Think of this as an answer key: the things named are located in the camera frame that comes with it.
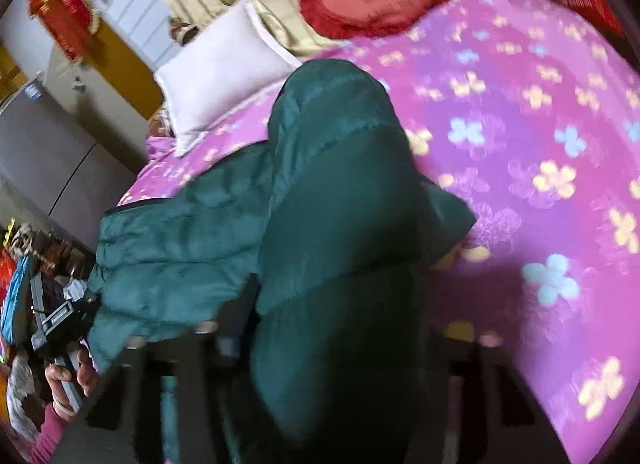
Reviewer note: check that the dark green puffer jacket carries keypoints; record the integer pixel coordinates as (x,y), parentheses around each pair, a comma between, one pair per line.
(333,218)

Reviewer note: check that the person left hand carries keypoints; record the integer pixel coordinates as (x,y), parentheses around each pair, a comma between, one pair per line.
(84,376)

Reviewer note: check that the clutter pile of clothes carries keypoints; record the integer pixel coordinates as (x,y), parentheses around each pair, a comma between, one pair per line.
(32,295)

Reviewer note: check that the red hanging decoration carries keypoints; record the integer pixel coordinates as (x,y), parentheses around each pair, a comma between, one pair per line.
(71,23)

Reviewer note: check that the white pillow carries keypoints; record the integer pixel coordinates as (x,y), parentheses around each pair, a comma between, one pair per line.
(230,60)

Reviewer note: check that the pink floral bedsheet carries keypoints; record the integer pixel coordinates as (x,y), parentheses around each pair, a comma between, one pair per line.
(523,111)

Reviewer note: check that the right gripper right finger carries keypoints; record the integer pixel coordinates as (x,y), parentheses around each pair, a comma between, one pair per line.
(478,409)

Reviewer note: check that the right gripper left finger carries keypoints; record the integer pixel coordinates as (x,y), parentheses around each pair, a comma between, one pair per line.
(152,396)

